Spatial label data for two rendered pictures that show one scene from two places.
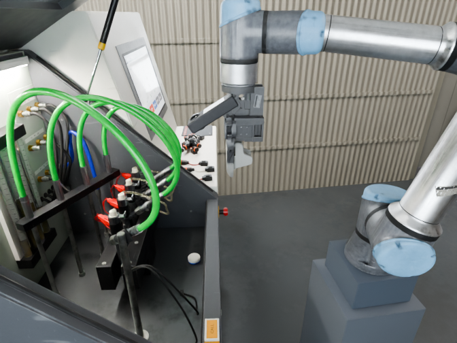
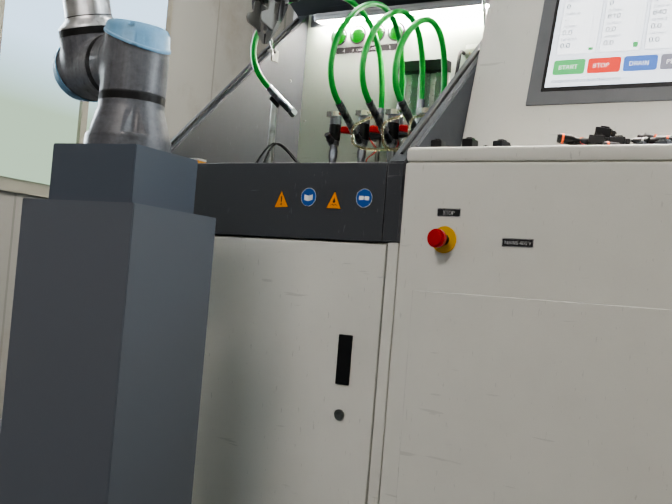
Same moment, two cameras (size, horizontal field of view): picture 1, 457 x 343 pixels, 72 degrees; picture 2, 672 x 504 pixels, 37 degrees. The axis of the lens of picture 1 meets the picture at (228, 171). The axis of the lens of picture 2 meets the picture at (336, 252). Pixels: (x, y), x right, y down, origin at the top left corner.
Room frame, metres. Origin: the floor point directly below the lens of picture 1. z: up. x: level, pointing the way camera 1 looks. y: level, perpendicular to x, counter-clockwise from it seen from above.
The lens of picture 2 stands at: (2.08, -1.63, 0.68)
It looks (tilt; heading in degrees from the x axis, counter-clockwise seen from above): 2 degrees up; 126
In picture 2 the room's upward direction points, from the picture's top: 5 degrees clockwise
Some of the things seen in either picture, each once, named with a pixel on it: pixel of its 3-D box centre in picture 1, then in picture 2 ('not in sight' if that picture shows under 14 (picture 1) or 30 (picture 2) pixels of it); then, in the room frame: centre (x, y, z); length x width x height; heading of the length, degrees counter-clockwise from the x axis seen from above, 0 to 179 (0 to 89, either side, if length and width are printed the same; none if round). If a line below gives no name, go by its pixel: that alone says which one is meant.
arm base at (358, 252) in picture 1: (374, 243); (129, 123); (0.72, -0.42, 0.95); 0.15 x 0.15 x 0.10
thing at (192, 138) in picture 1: (192, 141); (619, 139); (1.39, 0.17, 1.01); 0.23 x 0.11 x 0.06; 2
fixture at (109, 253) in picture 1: (134, 245); not in sight; (0.77, 0.29, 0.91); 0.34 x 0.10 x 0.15; 2
